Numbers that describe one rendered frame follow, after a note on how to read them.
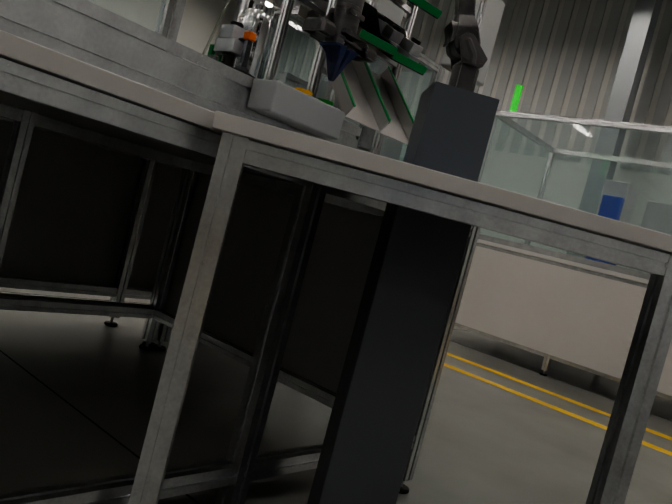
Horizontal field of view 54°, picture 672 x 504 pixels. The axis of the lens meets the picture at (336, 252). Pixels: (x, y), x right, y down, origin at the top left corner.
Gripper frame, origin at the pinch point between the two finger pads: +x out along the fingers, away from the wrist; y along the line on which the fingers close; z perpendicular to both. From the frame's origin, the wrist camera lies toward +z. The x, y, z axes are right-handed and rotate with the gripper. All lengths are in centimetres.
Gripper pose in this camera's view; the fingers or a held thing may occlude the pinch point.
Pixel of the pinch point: (334, 64)
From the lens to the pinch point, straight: 144.6
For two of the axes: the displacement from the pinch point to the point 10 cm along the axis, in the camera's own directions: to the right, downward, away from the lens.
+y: -6.1, -1.2, -7.8
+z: -7.5, -2.2, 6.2
